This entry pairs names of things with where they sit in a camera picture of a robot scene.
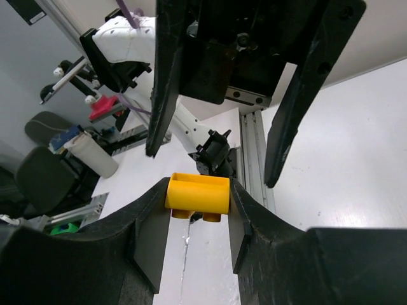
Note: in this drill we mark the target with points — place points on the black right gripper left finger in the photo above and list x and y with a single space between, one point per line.
115 260

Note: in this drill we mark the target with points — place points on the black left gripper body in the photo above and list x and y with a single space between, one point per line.
243 45

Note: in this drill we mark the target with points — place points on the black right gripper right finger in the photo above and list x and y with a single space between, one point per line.
277 263

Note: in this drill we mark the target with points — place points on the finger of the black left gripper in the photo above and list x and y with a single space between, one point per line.
329 27
170 30

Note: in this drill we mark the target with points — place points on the yellow rounded lego brick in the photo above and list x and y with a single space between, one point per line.
190 193

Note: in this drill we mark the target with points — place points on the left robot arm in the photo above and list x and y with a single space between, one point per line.
122 52

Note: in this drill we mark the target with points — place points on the black office chair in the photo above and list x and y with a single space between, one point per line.
45 183

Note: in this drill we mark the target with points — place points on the white cylinder bottle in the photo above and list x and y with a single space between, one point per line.
91 154

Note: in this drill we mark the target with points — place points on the aluminium front rail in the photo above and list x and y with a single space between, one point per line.
251 159

